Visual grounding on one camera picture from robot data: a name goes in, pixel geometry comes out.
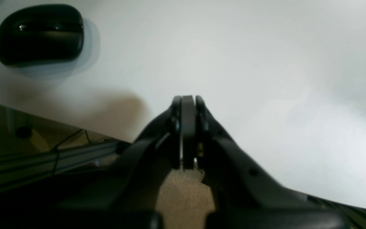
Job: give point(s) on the black computer mouse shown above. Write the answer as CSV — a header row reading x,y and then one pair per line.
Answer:
x,y
41,34

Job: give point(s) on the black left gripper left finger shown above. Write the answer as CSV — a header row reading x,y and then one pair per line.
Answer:
x,y
122,195

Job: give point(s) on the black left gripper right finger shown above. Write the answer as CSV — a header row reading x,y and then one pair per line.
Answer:
x,y
245,195

